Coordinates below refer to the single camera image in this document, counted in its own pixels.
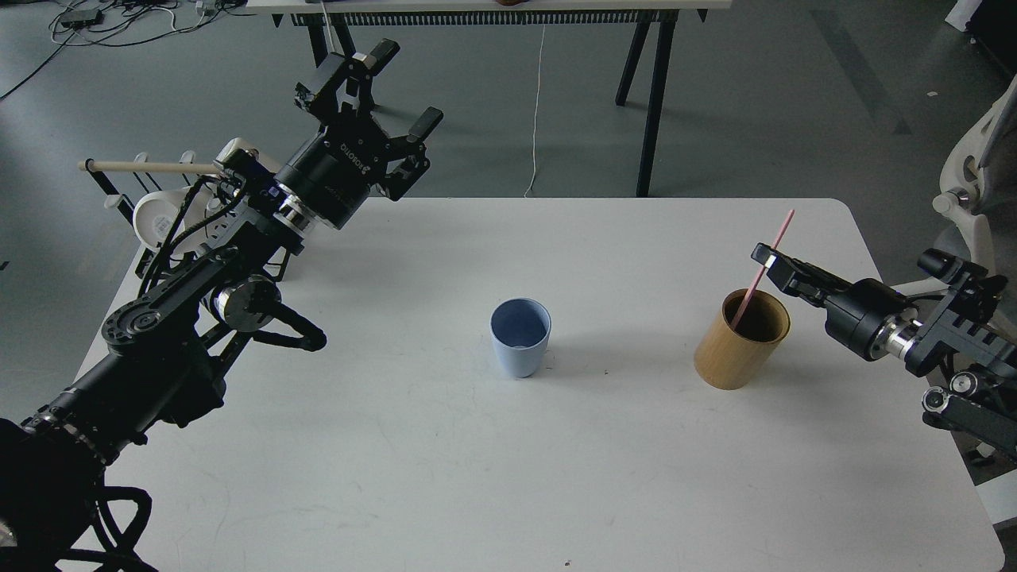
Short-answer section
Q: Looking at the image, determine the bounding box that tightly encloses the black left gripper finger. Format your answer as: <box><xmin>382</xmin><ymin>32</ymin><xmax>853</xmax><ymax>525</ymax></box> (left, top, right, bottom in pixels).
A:
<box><xmin>377</xmin><ymin>107</ymin><xmax>444</xmax><ymax>201</ymax></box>
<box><xmin>294</xmin><ymin>37</ymin><xmax>402</xmax><ymax>127</ymax></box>

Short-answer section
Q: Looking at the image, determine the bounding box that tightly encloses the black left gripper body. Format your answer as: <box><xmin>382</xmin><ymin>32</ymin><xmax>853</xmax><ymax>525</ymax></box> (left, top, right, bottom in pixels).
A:
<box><xmin>275</xmin><ymin>121</ymin><xmax>397</xmax><ymax>230</ymax></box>

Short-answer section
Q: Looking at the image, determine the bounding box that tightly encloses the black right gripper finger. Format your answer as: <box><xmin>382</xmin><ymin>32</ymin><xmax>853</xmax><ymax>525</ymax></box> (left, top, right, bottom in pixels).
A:
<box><xmin>751</xmin><ymin>243</ymin><xmax>851</xmax><ymax>308</ymax></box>

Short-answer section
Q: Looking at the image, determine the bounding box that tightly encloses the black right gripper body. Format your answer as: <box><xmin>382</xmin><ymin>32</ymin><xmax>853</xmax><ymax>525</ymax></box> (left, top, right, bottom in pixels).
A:
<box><xmin>823</xmin><ymin>278</ymin><xmax>913</xmax><ymax>361</ymax></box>

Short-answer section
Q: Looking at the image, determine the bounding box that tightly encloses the pink chopstick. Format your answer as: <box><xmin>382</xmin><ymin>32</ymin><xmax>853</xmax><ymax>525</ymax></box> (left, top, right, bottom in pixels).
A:
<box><xmin>730</xmin><ymin>209</ymin><xmax>796</xmax><ymax>330</ymax></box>

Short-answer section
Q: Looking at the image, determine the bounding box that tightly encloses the blue plastic cup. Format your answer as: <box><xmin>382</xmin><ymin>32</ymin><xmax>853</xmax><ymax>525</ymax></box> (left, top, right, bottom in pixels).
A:
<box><xmin>488</xmin><ymin>298</ymin><xmax>552</xmax><ymax>379</ymax></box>

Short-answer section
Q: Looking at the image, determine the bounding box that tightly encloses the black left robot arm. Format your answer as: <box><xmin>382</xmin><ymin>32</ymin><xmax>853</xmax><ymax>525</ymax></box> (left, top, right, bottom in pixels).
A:
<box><xmin>2</xmin><ymin>39</ymin><xmax>443</xmax><ymax>571</ymax></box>

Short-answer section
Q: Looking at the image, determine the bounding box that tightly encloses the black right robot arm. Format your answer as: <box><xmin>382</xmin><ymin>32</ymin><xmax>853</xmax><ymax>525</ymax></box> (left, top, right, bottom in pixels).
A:
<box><xmin>751</xmin><ymin>243</ymin><xmax>1016</xmax><ymax>458</ymax></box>

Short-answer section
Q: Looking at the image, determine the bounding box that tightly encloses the bamboo wooden cup holder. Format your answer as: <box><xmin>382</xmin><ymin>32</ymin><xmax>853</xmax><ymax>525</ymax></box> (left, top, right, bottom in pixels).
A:
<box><xmin>694</xmin><ymin>288</ymin><xmax>791</xmax><ymax>391</ymax></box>

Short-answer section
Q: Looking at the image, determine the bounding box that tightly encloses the white cup on rack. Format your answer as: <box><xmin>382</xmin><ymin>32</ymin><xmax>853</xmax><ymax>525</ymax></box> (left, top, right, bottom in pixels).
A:
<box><xmin>131</xmin><ymin>137</ymin><xmax>283</xmax><ymax>259</ymax></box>

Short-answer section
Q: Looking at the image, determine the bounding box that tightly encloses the white office chair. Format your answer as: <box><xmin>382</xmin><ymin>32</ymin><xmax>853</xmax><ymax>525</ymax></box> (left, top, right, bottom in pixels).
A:
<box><xmin>931</xmin><ymin>79</ymin><xmax>1016</xmax><ymax>272</ymax></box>

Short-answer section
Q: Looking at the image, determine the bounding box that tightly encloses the wooden rack dowel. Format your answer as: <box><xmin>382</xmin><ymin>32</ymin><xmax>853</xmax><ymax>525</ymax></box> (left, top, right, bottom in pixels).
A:
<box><xmin>77</xmin><ymin>159</ymin><xmax>219</xmax><ymax>175</ymax></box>

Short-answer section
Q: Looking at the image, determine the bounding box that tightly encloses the black trestle background table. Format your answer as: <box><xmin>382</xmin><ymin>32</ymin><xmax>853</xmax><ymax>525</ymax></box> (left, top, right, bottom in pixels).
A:
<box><xmin>245</xmin><ymin>0</ymin><xmax>733</xmax><ymax>199</ymax></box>

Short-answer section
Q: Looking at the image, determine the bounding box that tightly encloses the black wire cup rack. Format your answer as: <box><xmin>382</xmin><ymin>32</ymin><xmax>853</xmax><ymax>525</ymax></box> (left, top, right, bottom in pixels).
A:
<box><xmin>79</xmin><ymin>138</ymin><xmax>304</xmax><ymax>276</ymax></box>

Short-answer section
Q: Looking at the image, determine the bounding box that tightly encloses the white hanging cable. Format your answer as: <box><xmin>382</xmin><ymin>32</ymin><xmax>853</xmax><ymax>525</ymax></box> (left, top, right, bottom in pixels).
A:
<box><xmin>523</xmin><ymin>24</ymin><xmax>547</xmax><ymax>199</ymax></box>

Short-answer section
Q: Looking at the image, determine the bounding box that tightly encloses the floor cables and power strip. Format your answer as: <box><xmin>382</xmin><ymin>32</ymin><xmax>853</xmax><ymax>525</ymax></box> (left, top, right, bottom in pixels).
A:
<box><xmin>0</xmin><ymin>0</ymin><xmax>247</xmax><ymax>100</ymax></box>

